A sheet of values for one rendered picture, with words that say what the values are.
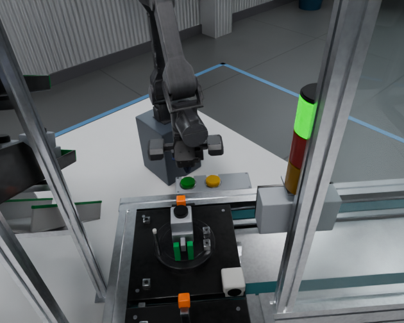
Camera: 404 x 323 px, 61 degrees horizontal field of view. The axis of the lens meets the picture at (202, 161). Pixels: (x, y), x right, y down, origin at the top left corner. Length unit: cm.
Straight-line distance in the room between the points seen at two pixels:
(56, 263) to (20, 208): 23
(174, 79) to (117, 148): 60
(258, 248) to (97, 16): 340
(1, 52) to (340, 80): 40
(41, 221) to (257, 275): 47
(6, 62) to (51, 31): 329
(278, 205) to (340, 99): 20
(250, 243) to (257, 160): 40
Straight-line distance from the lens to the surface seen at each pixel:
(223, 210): 87
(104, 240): 100
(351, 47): 38
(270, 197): 53
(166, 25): 78
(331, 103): 39
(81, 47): 394
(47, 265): 100
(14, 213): 81
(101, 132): 140
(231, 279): 73
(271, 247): 88
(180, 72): 75
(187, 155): 78
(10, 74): 51
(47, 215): 66
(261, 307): 75
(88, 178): 119
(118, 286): 80
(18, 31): 370
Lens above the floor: 162
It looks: 40 degrees down
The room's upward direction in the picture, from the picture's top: 2 degrees counter-clockwise
